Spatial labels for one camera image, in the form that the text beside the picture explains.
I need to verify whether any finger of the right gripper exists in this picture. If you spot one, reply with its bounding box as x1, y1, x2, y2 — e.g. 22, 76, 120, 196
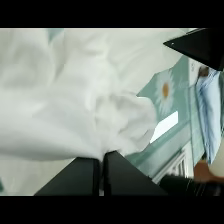
162, 28, 224, 72

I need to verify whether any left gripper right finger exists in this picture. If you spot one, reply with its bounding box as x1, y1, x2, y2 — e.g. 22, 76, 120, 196
103, 150, 168, 197

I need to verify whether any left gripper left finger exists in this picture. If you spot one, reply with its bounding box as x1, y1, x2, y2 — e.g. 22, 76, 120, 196
34, 157, 101, 197

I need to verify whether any white shirt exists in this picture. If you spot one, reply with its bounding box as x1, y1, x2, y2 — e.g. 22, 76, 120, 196
0, 28, 198, 197

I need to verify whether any light blue garment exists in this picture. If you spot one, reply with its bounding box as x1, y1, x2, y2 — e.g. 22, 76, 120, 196
194, 68, 224, 165

